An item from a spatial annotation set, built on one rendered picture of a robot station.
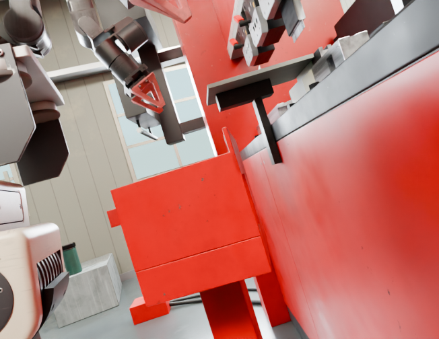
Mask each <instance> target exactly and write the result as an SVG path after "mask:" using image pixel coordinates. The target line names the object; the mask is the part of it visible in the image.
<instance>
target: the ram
mask: <svg viewBox="0 0 439 339"><path fill-rule="evenodd" d="M212 2H213V6H214V9H215V12H216V15H217V19H218V22H219V25H220V28H221V30H222V34H223V37H224V40H225V43H226V47H227V46H228V38H229V35H230V27H231V23H232V15H233V10H234V3H235V0H212ZM242 3H243V0H239V3H238V10H237V14H236V15H240V12H242V11H244V9H243V6H242ZM237 28H238V24H237V23H236V21H235V24H234V31H233V34H232V38H234V39H235V40H236V41H237V42H238V43H239V44H241V41H240V38H239V35H238V32H237ZM242 50H243V48H239V49H237V50H234V47H233V46H232V45H230V52H229V55H230V60H232V59H236V58H239V57H243V56H244V53H243V51H242Z"/></svg>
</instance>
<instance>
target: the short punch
mask: <svg viewBox="0 0 439 339"><path fill-rule="evenodd" d="M281 15H282V18H283V21H284V24H285V28H286V30H287V33H288V36H289V37H291V36H292V38H293V41H294V43H295V41H296V40H297V39H298V36H299V35H300V34H301V32H302V30H303V29H304V27H305V25H304V19H305V17H306V16H305V14H304V10H303V7H302V4H301V1H300V0H285V3H284V5H283V7H282V9H281Z"/></svg>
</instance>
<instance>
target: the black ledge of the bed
mask: <svg viewBox="0 0 439 339"><path fill-rule="evenodd" d="M437 48H439V0H413V1H412V2H411V3H410V4H409V5H408V6H407V7H405V8H404V9H403V10H402V11H401V12H399V13H398V14H397V15H396V16H395V17H394V18H393V19H392V20H391V21H389V22H388V23H387V24H386V25H385V26H383V27H382V28H381V29H380V30H379V31H377V33H375V35H373V36H372V37H371V38H370V39H369V40H367V41H366V42H365V43H364V44H363V45H361V46H360V47H359V48H358V49H357V50H356V51H355V52H354V53H353V54H351V55H350V56H349V57H348V58H347V59H345V60H344V61H343V62H342V63H341V64H340V65H339V66H338V67H337V68H336V69H334V70H333V71H332V72H331V73H329V74H328V75H327V76H326V77H325V78H324V79H323V80H322V81H321V82H320V83H318V84H317V85H316V86H315V87H313V88H312V89H311V90H310V91H309V92H308V93H307V94H306V95H305V96H304V97H302V98H301V99H300V100H299V101H298V102H296V103H295V104H294V105H293V106H292V107H291V108H290V109H289V110H288V111H286V112H285V113H284V114H283V115H282V116H280V117H279V118H278V119H277V120H276V121H275V122H274V123H273V124H272V125H271V129H272V131H273V135H274V138H275V142H276V141H278V140H280V139H282V138H284V137H285V136H287V135H289V134H290V133H292V132H294V131H295V130H297V129H299V128H301V127H302V126H304V125H306V124H308V123H309V122H311V121H313V120H314V119H316V118H318V117H319V116H322V115H323V114H325V113H327V112H328V111H330V110H332V109H333V108H336V107H337V106H339V105H341V104H342V103H344V102H346V101H348V100H349V99H351V98H353V97H354V96H356V95H358V94H359V93H362V92H363V91H365V90H367V89H368V88H370V87H372V86H373V85H375V84H377V83H379V82H380V81H382V80H384V79H386V78H387V77H389V76H391V75H392V74H394V73H396V72H397V71H400V70H401V69H403V68H405V67H406V66H408V65H410V64H411V63H414V62H415V61H417V60H419V59H420V58H422V57H424V56H426V55H427V54H429V53H431V52H432V51H434V50H436V49H437ZM264 148H266V145H265V142H264V138H263V135H262V133H261V134H260V135H259V136H258V137H257V138H256V139H254V140H253V141H252V142H251V143H250V144H248V145H247V146H246V147H245V148H244V149H243V150H241V152H240V156H241V158H242V160H243V161H244V160H245V159H247V158H249V157H250V156H252V155H254V154H255V153H258V152H259V151H261V150H263V149H264Z"/></svg>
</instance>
